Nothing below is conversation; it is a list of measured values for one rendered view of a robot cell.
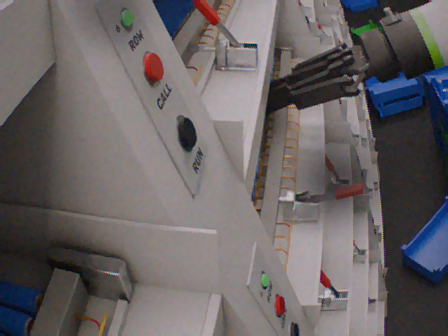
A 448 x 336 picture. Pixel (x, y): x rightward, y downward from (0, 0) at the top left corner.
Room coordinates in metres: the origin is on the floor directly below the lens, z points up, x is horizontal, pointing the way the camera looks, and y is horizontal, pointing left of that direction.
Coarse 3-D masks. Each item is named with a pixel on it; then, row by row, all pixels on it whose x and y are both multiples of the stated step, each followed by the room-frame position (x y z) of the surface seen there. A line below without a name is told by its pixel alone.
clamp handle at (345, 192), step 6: (348, 186) 0.45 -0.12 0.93; (354, 186) 0.44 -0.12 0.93; (360, 186) 0.43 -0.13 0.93; (330, 192) 0.46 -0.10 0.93; (336, 192) 0.45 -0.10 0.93; (342, 192) 0.44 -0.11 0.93; (348, 192) 0.44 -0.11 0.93; (354, 192) 0.43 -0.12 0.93; (360, 192) 0.43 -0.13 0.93; (306, 198) 0.46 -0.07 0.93; (312, 198) 0.46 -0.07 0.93; (318, 198) 0.46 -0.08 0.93; (324, 198) 0.45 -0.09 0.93; (330, 198) 0.45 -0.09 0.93; (336, 198) 0.44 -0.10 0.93; (342, 198) 0.44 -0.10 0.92
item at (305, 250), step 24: (288, 48) 0.85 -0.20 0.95; (312, 48) 0.85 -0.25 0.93; (264, 120) 0.67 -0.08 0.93; (312, 120) 0.65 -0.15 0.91; (312, 144) 0.59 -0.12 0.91; (264, 168) 0.56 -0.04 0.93; (288, 168) 0.55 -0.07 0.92; (312, 168) 0.54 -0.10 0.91; (312, 192) 0.50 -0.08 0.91; (312, 240) 0.42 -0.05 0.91; (288, 264) 0.40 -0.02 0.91; (312, 264) 0.39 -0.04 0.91; (312, 288) 0.35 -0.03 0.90; (312, 312) 0.29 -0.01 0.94
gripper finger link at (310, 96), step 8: (328, 80) 0.55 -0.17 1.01; (336, 80) 0.54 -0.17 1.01; (344, 80) 0.53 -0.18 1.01; (352, 80) 0.52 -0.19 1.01; (304, 88) 0.57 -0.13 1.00; (312, 88) 0.56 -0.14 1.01; (320, 88) 0.55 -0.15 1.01; (328, 88) 0.54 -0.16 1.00; (336, 88) 0.54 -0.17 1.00; (296, 96) 0.57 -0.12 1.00; (304, 96) 0.56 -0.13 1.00; (312, 96) 0.56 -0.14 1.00; (320, 96) 0.55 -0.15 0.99; (328, 96) 0.54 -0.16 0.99; (336, 96) 0.54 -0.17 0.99; (344, 96) 0.53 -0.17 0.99; (352, 96) 0.52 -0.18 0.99; (296, 104) 0.57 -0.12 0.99; (304, 104) 0.56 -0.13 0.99; (312, 104) 0.56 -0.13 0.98
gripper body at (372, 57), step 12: (360, 36) 0.56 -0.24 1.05; (372, 36) 0.54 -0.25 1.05; (360, 48) 0.58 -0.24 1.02; (372, 48) 0.53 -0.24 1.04; (384, 48) 0.52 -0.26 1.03; (336, 60) 0.59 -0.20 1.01; (360, 60) 0.55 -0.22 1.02; (372, 60) 0.53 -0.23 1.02; (384, 60) 0.52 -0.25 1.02; (336, 72) 0.57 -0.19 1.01; (348, 72) 0.55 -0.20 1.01; (360, 72) 0.53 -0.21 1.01; (372, 72) 0.53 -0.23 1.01; (384, 72) 0.52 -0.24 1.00; (396, 72) 0.52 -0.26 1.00
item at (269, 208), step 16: (288, 64) 0.79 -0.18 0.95; (272, 144) 0.57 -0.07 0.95; (272, 160) 0.54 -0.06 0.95; (272, 176) 0.51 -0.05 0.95; (288, 176) 0.52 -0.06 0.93; (272, 192) 0.48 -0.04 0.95; (272, 208) 0.46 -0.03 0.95; (272, 224) 0.44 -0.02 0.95; (288, 224) 0.44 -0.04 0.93; (272, 240) 0.41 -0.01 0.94; (288, 240) 0.42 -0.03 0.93
